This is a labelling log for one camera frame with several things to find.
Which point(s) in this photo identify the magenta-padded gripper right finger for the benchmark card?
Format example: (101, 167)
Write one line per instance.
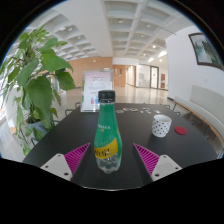
(148, 158)

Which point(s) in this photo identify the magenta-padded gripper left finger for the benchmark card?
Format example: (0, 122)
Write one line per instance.
(75, 158)

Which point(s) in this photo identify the green plastic drink bottle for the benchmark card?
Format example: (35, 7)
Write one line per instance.
(107, 133)

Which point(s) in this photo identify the white polka dot cup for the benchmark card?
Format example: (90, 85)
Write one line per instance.
(161, 126)

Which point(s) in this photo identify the flat round red coaster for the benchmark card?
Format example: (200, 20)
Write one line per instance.
(180, 130)

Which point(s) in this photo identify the blue round badge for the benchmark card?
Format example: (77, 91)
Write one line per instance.
(157, 111)

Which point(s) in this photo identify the colourful round badge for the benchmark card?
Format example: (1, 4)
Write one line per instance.
(134, 109)
(126, 109)

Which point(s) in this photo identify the greenish round badge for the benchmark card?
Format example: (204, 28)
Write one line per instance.
(120, 111)

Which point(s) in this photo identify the clear acrylic sign stand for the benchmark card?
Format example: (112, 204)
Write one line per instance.
(96, 88)

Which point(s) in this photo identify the potted green leafy plant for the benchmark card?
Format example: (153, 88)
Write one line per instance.
(38, 90)

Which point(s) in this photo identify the long white bench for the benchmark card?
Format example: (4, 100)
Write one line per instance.
(203, 103)

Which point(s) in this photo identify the dark framed glass door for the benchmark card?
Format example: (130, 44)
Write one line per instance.
(154, 77)

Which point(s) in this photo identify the ceiling lights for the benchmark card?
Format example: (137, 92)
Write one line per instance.
(153, 46)

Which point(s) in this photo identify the dark framed landscape picture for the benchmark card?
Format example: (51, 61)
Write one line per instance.
(206, 50)

